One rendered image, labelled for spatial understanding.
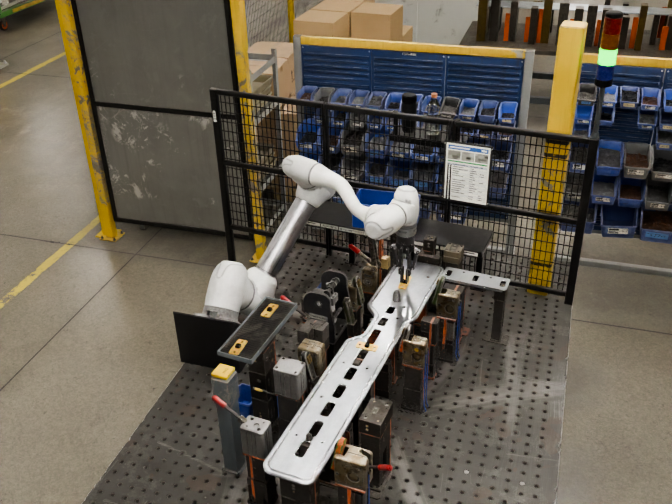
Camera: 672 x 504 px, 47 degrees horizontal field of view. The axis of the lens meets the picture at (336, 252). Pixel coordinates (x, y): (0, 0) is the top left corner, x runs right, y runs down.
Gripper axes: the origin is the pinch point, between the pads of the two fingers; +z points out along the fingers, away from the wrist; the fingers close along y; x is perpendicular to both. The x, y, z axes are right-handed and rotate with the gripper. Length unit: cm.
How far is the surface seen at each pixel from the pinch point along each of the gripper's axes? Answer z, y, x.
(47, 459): 105, -162, -71
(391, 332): 5.9, 6.3, -33.2
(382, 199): -6, -30, 52
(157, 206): 72, -230, 129
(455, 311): 8.4, 24.7, -6.6
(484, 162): -32, 18, 56
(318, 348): -2, -12, -62
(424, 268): 5.5, 3.5, 16.4
